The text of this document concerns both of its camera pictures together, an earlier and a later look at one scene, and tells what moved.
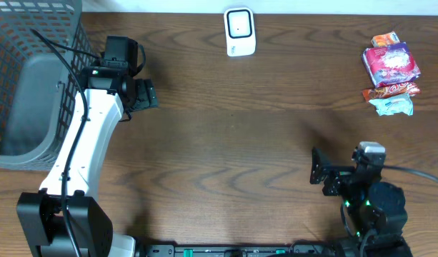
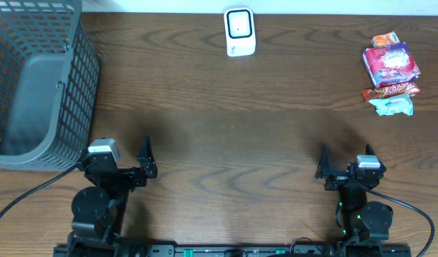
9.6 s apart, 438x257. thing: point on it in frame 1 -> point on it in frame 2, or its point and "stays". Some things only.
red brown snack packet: [387, 90] stays
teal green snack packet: [391, 105] stays
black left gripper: [146, 95] -> [125, 175]
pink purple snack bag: [391, 63] stays
